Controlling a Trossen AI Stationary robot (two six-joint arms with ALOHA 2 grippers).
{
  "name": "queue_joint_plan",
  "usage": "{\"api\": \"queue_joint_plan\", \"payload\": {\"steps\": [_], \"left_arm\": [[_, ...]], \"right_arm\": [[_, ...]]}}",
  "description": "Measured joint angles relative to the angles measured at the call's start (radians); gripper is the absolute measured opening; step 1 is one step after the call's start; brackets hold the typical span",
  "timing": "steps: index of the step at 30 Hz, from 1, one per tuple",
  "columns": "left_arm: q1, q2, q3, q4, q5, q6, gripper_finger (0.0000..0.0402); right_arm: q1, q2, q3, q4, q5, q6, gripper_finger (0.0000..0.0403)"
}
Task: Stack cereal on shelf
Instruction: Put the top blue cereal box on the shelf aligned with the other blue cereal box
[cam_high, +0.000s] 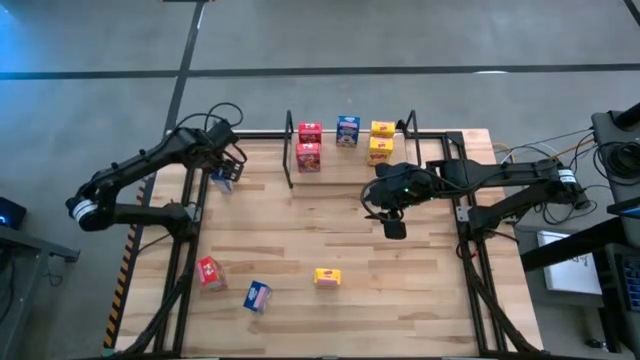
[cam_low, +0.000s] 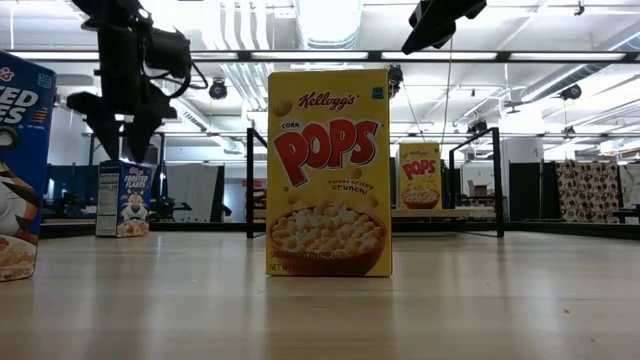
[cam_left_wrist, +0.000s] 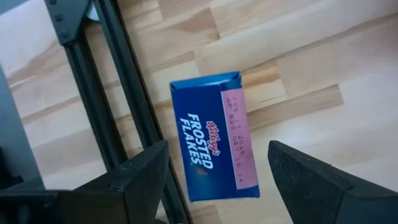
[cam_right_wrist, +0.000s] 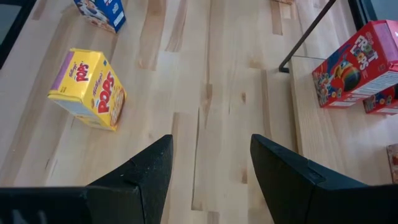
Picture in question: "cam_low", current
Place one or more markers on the dark blue partition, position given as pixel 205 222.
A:
pixel 70 192

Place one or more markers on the black-framed wooden shelf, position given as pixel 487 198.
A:
pixel 450 213

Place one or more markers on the black overhead light bar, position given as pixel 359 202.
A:
pixel 244 55

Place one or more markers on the black partition panel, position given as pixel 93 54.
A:
pixel 525 190

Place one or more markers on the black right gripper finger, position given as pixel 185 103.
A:
pixel 440 20

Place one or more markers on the brown patterned cloth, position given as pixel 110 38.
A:
pixel 587 190

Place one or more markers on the black metal table frame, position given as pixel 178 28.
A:
pixel 550 227

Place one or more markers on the brown cardboard box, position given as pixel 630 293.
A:
pixel 479 189

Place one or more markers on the blue Frosted Flakes cereal box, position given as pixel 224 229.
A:
pixel 125 200
pixel 25 150

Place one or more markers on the black ceiling spotlight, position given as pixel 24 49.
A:
pixel 570 93
pixel 397 80
pixel 218 89
pixel 477 126

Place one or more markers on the black computer monitor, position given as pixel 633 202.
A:
pixel 445 182

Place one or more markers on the white board panel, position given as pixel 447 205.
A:
pixel 190 192

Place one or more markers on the silver ceiling air duct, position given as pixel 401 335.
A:
pixel 327 22

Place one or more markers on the yellow Corn Pops cereal box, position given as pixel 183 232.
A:
pixel 420 175
pixel 327 175

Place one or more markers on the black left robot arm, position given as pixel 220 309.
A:
pixel 167 50

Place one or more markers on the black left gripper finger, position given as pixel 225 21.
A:
pixel 107 137
pixel 142 137

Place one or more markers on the black equipment rack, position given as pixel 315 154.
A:
pixel 156 155

